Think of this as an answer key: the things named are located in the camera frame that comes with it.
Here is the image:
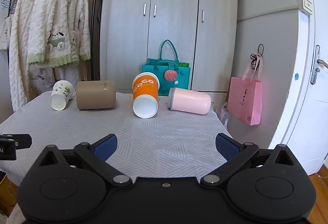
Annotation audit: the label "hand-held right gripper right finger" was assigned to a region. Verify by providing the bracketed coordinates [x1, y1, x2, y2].
[200, 133, 301, 186]

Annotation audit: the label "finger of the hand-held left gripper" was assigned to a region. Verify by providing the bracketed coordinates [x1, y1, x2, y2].
[0, 134, 32, 149]

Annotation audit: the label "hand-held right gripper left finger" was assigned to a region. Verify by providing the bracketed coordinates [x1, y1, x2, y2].
[33, 134, 132, 187]

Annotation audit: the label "orange paper cup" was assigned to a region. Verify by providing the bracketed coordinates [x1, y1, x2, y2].
[132, 72, 160, 119]

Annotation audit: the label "tan cylindrical cup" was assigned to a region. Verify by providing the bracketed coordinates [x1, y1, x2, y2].
[76, 81, 116, 110]

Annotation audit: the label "pink cup with grey lid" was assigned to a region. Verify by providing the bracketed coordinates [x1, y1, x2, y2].
[168, 87, 212, 115]

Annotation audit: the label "white cup with green print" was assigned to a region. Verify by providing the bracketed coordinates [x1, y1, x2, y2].
[49, 80, 75, 111]

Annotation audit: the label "clear plastic bag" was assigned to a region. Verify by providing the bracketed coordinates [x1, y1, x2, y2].
[221, 101, 230, 127]

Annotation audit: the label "cardboard box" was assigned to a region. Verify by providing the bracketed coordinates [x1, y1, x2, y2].
[0, 171, 19, 207]

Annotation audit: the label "white patterned tablecloth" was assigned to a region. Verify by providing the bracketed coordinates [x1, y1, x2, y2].
[0, 89, 232, 186]

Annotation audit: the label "pink paper shopping bag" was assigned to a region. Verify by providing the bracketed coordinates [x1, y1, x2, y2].
[228, 56, 263, 126]

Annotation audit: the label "white printed pants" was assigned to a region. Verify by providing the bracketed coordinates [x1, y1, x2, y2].
[29, 62, 80, 94]

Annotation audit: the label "teal felt handbag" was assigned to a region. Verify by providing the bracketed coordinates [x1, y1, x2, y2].
[142, 40, 191, 97]

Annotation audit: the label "pink watermelon charm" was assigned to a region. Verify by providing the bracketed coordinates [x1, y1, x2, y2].
[164, 69, 180, 85]

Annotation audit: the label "white door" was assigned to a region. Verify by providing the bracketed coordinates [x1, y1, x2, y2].
[266, 0, 328, 176]

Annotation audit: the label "white fluffy robe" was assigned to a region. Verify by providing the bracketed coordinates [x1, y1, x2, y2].
[9, 0, 39, 112]

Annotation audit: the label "white tote bag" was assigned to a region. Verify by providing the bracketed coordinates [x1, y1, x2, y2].
[0, 15, 12, 51]

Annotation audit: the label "white fluffy jacket green trim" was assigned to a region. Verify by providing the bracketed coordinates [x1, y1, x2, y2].
[26, 0, 91, 69]

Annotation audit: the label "grey wooden wardrobe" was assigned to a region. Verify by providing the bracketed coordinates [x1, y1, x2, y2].
[99, 0, 239, 101]

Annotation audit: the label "black hair ties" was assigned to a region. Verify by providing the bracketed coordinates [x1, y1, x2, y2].
[250, 44, 264, 71]

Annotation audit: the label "silver door handle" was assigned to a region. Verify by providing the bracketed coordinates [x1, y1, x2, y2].
[311, 45, 328, 85]

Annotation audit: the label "beige wall switch box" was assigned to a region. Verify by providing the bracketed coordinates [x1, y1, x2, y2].
[297, 0, 314, 16]

